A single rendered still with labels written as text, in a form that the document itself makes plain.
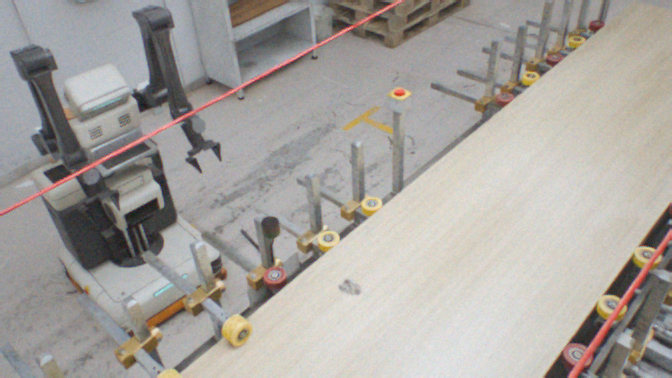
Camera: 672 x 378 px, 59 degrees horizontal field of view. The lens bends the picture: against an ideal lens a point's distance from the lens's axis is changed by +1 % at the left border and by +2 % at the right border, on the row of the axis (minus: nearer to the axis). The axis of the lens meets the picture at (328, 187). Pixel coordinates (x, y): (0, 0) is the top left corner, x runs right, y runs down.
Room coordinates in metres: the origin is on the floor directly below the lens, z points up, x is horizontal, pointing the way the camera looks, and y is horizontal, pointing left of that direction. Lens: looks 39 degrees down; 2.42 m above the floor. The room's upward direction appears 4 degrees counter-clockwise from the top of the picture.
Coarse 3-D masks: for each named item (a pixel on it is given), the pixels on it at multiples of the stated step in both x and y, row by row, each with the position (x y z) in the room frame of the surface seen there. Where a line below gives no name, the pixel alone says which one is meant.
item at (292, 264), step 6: (288, 258) 1.57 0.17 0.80; (294, 258) 1.59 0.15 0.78; (288, 264) 1.57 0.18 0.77; (294, 264) 1.59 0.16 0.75; (288, 270) 1.56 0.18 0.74; (294, 270) 1.58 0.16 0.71; (288, 276) 1.56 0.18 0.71; (252, 288) 1.44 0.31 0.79; (264, 288) 1.47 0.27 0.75; (252, 294) 1.44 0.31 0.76; (258, 294) 1.45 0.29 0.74; (264, 294) 1.47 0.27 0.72; (252, 300) 1.43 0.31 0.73; (258, 300) 1.45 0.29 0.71; (252, 306) 1.43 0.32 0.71
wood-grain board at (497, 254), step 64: (576, 64) 2.69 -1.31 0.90; (640, 64) 2.64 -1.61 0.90; (512, 128) 2.17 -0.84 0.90; (576, 128) 2.13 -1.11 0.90; (640, 128) 2.09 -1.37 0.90; (448, 192) 1.76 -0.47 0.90; (512, 192) 1.73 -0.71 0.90; (576, 192) 1.71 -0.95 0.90; (640, 192) 1.68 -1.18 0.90; (384, 256) 1.44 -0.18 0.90; (448, 256) 1.42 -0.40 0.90; (512, 256) 1.40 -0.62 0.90; (576, 256) 1.38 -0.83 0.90; (256, 320) 1.21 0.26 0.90; (320, 320) 1.19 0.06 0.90; (384, 320) 1.17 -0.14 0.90; (448, 320) 1.15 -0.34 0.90; (512, 320) 1.13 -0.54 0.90; (576, 320) 1.12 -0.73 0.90
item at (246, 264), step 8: (208, 232) 1.68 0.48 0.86; (208, 240) 1.64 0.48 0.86; (216, 240) 1.63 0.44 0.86; (216, 248) 1.61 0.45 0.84; (224, 248) 1.59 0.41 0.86; (232, 248) 1.58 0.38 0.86; (232, 256) 1.54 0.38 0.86; (240, 256) 1.54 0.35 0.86; (240, 264) 1.51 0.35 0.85; (248, 264) 1.49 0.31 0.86; (280, 288) 1.38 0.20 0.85
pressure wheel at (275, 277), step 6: (270, 270) 1.41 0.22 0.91; (276, 270) 1.41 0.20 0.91; (282, 270) 1.41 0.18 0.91; (264, 276) 1.39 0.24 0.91; (270, 276) 1.39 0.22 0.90; (276, 276) 1.38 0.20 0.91; (282, 276) 1.38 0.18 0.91; (270, 282) 1.36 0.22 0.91; (276, 282) 1.36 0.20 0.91; (282, 282) 1.36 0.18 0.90; (270, 288) 1.36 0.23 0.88; (276, 288) 1.35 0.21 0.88
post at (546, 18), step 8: (552, 0) 2.87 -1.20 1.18; (544, 8) 2.87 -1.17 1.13; (552, 8) 2.87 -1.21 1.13; (544, 16) 2.87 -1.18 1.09; (544, 24) 2.86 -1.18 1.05; (544, 32) 2.86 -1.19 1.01; (544, 40) 2.86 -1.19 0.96; (536, 48) 2.88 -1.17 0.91; (544, 48) 2.87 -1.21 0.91; (536, 56) 2.87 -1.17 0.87; (536, 72) 2.86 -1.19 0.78
